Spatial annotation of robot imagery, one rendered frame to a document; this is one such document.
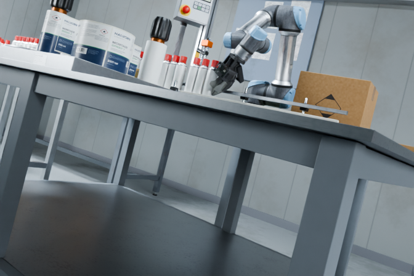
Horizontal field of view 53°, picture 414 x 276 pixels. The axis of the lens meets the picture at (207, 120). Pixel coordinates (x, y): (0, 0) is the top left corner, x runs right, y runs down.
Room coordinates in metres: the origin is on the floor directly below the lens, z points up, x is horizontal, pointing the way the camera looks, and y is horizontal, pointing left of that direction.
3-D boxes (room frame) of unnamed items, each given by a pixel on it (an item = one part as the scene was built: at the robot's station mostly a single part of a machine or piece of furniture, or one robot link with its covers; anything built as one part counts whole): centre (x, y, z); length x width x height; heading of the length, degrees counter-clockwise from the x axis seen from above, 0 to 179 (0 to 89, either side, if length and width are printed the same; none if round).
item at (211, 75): (1.90, 0.03, 0.98); 0.05 x 0.05 x 0.20
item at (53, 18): (1.63, 0.68, 1.04); 0.09 x 0.09 x 0.29
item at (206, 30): (2.15, 0.12, 1.17); 0.04 x 0.04 x 0.67; 53
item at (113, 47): (1.46, 0.42, 0.95); 0.20 x 0.20 x 0.14
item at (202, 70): (1.93, 0.07, 0.98); 0.05 x 0.05 x 0.20
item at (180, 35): (2.19, 0.25, 1.18); 0.04 x 0.04 x 0.21
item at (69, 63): (1.73, 0.54, 0.86); 0.80 x 0.67 x 0.05; 53
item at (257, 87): (2.30, -0.24, 1.04); 0.13 x 0.12 x 0.14; 63
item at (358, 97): (1.83, -0.53, 0.99); 0.30 x 0.24 x 0.27; 60
